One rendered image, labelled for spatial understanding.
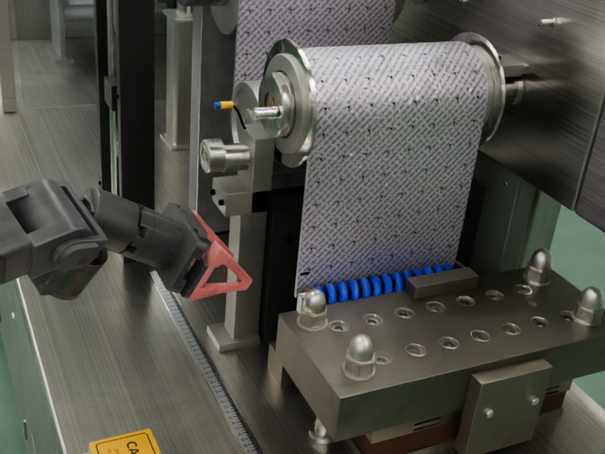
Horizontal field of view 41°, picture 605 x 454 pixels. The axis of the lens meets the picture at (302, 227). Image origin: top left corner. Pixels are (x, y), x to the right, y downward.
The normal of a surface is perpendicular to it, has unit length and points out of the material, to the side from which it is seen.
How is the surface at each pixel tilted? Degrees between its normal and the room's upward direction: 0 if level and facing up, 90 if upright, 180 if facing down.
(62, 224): 28
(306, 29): 92
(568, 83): 90
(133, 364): 0
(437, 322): 0
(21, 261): 114
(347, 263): 90
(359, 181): 90
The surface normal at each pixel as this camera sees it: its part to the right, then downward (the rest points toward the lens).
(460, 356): 0.08, -0.88
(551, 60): -0.91, 0.13
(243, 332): 0.42, 0.46
